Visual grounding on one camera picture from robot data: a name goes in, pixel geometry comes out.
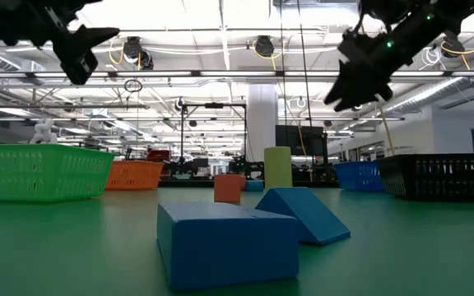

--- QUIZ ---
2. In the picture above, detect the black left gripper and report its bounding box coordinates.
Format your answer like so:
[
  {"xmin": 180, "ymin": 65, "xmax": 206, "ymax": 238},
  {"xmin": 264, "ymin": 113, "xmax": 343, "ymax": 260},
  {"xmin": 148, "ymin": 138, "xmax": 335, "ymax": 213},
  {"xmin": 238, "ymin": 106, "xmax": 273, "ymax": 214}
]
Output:
[{"xmin": 35, "ymin": 6, "xmax": 121, "ymax": 86}]

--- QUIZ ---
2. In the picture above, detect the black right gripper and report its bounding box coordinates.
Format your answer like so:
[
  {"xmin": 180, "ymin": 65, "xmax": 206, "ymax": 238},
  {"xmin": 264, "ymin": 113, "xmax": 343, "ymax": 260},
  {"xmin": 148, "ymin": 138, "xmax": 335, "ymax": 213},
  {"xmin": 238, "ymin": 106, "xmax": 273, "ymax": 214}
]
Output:
[{"xmin": 323, "ymin": 28, "xmax": 415, "ymax": 112}]

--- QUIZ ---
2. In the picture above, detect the yellow-green foam cylinder block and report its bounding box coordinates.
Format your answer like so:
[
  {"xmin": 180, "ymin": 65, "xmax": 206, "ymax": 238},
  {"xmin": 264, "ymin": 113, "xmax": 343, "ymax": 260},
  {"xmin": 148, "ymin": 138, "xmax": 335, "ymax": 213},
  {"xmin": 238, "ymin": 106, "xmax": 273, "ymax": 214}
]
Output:
[{"xmin": 263, "ymin": 146, "xmax": 294, "ymax": 191}]

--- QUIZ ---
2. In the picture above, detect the blue foam wedge block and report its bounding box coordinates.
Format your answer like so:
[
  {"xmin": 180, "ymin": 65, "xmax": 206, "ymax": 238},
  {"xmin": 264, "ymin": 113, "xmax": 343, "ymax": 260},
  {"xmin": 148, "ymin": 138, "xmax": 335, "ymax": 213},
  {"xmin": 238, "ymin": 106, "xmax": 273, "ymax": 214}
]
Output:
[{"xmin": 255, "ymin": 187, "xmax": 351, "ymax": 247}]

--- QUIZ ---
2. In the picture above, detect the orange foam cube block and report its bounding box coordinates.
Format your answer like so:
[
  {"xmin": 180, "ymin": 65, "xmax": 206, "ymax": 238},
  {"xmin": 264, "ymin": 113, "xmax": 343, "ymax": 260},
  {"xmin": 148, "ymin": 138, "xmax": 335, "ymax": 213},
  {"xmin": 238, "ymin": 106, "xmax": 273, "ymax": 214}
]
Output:
[{"xmin": 213, "ymin": 173, "xmax": 242, "ymax": 204}]

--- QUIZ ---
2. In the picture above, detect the large blue rectangular foam block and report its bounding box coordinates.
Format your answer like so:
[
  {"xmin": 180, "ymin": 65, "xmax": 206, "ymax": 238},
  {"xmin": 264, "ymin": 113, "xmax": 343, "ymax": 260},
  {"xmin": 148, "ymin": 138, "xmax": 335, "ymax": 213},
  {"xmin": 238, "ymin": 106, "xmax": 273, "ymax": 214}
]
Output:
[{"xmin": 156, "ymin": 201, "xmax": 300, "ymax": 291}]

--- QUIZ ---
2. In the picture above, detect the black monitor screen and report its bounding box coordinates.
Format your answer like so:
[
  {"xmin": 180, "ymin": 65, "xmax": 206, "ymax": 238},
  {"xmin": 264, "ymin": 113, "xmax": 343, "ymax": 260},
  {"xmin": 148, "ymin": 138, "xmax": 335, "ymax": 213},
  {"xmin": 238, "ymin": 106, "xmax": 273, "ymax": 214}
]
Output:
[{"xmin": 275, "ymin": 125, "xmax": 328, "ymax": 157}]

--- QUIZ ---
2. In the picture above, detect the blue plastic basket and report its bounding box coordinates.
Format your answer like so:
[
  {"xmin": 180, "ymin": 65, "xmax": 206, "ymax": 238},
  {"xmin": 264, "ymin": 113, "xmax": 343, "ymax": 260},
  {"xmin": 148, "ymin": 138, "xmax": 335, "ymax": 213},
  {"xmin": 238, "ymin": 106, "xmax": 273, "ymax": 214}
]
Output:
[{"xmin": 334, "ymin": 160, "xmax": 386, "ymax": 193}]

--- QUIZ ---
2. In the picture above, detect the white robot figure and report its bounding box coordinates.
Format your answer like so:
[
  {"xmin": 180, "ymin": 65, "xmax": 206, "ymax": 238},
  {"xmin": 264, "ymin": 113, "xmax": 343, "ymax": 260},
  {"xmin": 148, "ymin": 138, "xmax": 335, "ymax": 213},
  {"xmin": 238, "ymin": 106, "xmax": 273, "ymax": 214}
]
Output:
[{"xmin": 30, "ymin": 118, "xmax": 58, "ymax": 145}]

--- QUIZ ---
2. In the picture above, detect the black plastic basket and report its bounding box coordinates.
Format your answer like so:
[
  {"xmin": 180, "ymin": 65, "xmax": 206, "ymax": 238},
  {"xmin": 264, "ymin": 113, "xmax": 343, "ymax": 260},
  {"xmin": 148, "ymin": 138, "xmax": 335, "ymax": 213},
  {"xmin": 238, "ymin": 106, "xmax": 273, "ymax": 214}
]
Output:
[{"xmin": 377, "ymin": 153, "xmax": 474, "ymax": 202}]

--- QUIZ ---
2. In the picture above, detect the red cart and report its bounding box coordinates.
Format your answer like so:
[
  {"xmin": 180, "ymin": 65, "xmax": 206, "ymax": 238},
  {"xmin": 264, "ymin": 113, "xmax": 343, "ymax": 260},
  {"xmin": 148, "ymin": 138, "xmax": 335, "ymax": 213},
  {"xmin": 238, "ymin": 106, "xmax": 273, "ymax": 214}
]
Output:
[{"xmin": 146, "ymin": 149, "xmax": 171, "ymax": 164}]

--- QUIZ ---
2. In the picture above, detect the green plastic basket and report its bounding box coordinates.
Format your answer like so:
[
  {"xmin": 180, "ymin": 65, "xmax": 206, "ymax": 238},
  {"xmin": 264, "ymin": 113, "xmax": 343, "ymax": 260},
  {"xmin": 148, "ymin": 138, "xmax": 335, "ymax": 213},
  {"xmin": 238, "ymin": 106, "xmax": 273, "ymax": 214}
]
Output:
[{"xmin": 0, "ymin": 143, "xmax": 116, "ymax": 203}]

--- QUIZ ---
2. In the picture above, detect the orange plastic basket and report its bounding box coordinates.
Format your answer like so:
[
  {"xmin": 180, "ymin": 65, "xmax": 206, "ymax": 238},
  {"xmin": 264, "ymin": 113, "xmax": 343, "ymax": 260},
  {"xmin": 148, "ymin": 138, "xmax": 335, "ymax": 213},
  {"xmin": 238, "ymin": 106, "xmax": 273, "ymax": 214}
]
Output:
[{"xmin": 105, "ymin": 160, "xmax": 165, "ymax": 191}]

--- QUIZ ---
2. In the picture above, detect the black ceiling cable reel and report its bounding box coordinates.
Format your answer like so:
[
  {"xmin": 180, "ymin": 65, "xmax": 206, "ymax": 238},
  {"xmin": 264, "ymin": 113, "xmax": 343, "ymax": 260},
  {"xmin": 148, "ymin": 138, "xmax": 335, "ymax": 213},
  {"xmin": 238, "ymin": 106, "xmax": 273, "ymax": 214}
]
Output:
[
  {"xmin": 122, "ymin": 35, "xmax": 155, "ymax": 71},
  {"xmin": 441, "ymin": 32, "xmax": 465, "ymax": 58},
  {"xmin": 253, "ymin": 35, "xmax": 276, "ymax": 58}
]

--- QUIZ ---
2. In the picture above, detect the yellow hanging cable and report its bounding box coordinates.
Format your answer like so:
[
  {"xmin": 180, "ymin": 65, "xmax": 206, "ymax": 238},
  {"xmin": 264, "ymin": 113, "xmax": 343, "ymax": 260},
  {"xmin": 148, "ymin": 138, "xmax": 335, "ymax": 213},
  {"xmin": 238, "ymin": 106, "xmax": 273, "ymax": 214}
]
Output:
[{"xmin": 379, "ymin": 102, "xmax": 397, "ymax": 157}]

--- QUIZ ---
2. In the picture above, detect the silver air duct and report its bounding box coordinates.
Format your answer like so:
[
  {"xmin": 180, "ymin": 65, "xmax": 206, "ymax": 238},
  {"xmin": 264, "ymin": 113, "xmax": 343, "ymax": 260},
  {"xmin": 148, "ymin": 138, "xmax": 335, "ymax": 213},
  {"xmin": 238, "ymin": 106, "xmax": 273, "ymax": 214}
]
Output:
[{"xmin": 384, "ymin": 76, "xmax": 464, "ymax": 114}]

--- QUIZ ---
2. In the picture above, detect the black metal rig frame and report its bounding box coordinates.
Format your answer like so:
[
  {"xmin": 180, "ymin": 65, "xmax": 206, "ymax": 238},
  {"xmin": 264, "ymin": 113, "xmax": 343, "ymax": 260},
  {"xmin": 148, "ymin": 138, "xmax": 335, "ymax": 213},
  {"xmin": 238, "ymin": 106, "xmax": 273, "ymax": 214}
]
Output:
[{"xmin": 179, "ymin": 102, "xmax": 249, "ymax": 173}]

